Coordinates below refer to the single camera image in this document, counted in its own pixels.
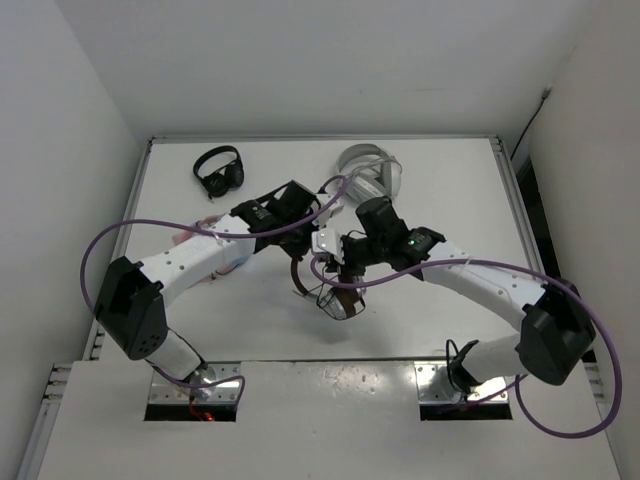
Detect brown silver headphones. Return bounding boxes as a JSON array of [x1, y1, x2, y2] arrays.
[[290, 259, 366, 321]]

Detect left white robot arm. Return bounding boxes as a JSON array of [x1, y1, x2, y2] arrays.
[[94, 181, 326, 388]]

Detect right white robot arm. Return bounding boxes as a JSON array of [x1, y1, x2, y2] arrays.
[[338, 197, 596, 394]]

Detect white grey headphones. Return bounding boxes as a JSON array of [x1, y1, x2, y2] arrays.
[[335, 143, 403, 204]]

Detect black headphones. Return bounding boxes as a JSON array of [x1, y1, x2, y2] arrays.
[[192, 145, 245, 200]]

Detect blue pink cat headphones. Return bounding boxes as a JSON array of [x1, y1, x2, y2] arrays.
[[172, 213, 251, 284]]

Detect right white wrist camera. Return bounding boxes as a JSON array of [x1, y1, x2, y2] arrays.
[[311, 228, 344, 264]]

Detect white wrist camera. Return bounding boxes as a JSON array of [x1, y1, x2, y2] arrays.
[[311, 193, 344, 228], [311, 228, 344, 264]]

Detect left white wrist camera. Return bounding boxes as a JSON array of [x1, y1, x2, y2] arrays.
[[311, 193, 344, 228]]

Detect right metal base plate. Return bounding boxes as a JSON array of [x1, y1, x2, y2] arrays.
[[414, 359, 508, 407]]

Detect metal base plate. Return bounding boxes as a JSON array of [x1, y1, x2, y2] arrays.
[[414, 359, 508, 407], [148, 363, 245, 406]]

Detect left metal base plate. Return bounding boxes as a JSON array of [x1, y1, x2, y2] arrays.
[[148, 363, 245, 406]]

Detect black wall cable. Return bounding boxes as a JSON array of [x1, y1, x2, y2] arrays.
[[509, 87, 554, 161]]

